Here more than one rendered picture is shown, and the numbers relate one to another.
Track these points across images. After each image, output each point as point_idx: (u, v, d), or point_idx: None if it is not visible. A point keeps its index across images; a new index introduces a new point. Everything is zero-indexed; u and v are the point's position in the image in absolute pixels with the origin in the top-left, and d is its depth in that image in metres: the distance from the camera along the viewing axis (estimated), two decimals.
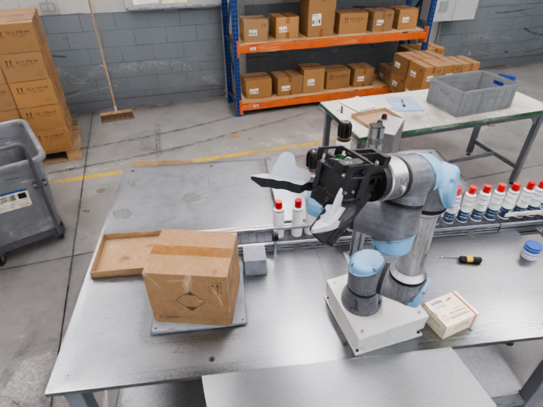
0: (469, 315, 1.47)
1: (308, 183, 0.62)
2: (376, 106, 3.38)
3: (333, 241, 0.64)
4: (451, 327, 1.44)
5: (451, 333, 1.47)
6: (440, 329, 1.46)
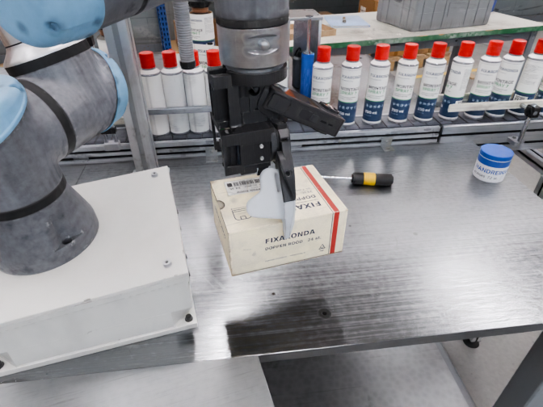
0: (316, 211, 0.51)
1: None
2: None
3: (337, 124, 0.48)
4: (247, 237, 0.49)
5: (261, 262, 0.52)
6: (227, 246, 0.51)
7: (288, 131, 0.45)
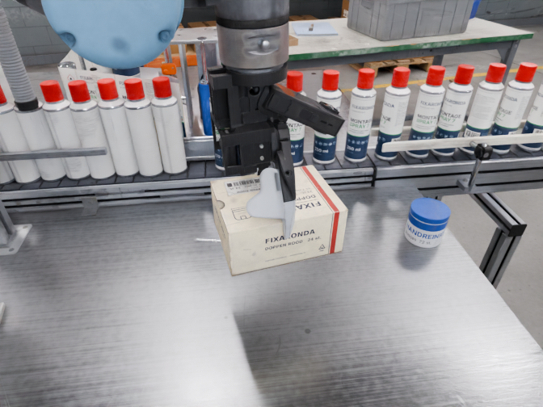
0: (316, 211, 0.51)
1: None
2: None
3: (337, 124, 0.48)
4: (247, 237, 0.48)
5: (261, 262, 0.52)
6: (227, 246, 0.51)
7: (288, 131, 0.45)
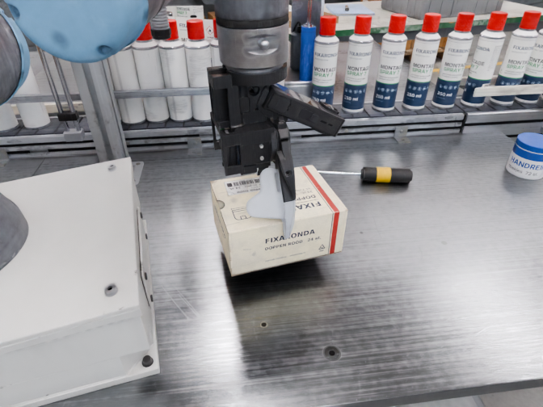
0: (316, 211, 0.51)
1: None
2: None
3: (337, 124, 0.48)
4: (247, 237, 0.48)
5: (261, 262, 0.52)
6: (227, 246, 0.51)
7: (288, 131, 0.45)
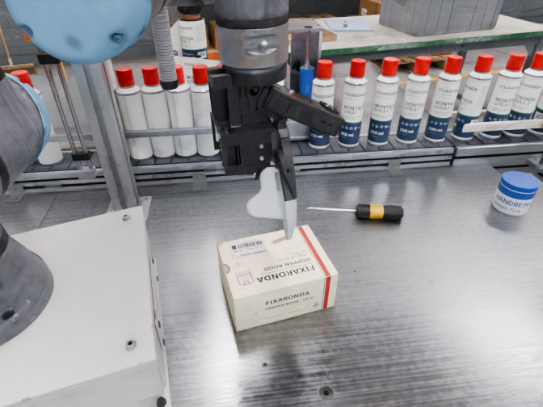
0: (310, 276, 0.58)
1: None
2: None
3: (337, 124, 0.48)
4: (250, 301, 0.56)
5: (262, 319, 0.59)
6: (232, 307, 0.58)
7: (288, 131, 0.45)
